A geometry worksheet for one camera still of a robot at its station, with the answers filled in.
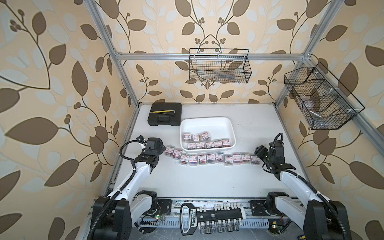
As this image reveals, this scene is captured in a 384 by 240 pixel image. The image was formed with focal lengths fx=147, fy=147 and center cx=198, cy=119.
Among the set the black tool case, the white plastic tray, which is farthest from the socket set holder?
the black tool case

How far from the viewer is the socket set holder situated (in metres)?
0.69

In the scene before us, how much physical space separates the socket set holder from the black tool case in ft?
1.77

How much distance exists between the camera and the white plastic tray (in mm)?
955

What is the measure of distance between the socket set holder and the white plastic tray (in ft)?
1.05

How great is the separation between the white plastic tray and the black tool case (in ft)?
0.17

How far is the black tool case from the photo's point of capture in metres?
1.07
